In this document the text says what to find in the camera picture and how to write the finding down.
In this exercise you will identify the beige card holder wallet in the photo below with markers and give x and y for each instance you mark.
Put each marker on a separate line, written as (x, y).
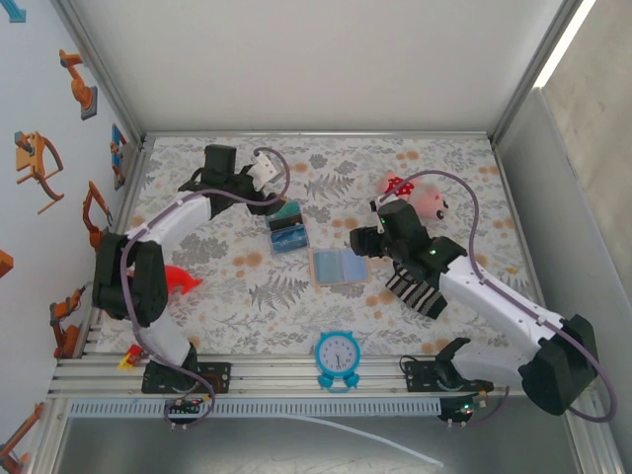
(340, 266)

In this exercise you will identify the blue card box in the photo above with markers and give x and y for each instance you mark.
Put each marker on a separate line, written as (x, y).
(291, 237)

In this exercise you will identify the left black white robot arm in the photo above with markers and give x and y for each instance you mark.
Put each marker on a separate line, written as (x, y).
(128, 276)

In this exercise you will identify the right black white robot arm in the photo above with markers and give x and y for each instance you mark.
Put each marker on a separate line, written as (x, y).
(494, 296)

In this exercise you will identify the teal credit card stack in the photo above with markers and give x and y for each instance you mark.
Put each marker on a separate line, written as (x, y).
(289, 211)

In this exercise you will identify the black credit card stack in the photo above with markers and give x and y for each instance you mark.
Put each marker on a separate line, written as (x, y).
(291, 222)

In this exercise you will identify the pink plush toy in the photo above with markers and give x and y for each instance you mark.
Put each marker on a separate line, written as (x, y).
(434, 202)

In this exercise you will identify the black white striped sock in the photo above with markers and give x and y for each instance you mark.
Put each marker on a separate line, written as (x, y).
(415, 296)

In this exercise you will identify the floral tablecloth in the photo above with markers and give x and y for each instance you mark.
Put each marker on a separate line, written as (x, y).
(345, 148)

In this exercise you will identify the blue alarm clock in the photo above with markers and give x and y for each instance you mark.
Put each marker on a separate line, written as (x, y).
(338, 355)

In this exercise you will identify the white plastic strip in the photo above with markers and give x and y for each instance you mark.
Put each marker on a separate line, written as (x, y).
(375, 437)

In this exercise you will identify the small yellow toy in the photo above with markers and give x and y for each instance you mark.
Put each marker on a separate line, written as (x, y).
(127, 361)

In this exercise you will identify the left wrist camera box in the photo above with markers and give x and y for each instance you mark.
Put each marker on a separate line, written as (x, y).
(261, 170)

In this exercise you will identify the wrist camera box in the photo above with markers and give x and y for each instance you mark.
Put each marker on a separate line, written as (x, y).
(380, 203)
(261, 170)

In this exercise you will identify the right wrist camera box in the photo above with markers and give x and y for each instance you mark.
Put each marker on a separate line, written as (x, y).
(380, 203)

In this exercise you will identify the aluminium frame rail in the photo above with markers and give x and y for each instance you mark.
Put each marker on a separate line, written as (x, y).
(133, 182)
(321, 134)

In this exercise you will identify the blue orange machine wall sticker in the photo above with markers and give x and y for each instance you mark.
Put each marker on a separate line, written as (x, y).
(117, 153)

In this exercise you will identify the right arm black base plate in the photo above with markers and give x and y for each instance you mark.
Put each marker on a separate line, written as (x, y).
(412, 377)

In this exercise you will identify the wide aluminium base rail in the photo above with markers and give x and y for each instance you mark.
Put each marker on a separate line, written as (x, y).
(286, 380)

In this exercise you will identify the aluminium frame post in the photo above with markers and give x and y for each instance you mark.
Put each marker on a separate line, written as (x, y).
(99, 69)
(538, 69)

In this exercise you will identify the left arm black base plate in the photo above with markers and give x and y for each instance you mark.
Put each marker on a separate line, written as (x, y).
(222, 377)

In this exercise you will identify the orange gripper wall sticker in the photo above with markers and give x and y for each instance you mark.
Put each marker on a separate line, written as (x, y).
(29, 158)

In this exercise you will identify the orange block wall sticker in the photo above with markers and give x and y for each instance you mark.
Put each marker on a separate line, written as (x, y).
(5, 264)

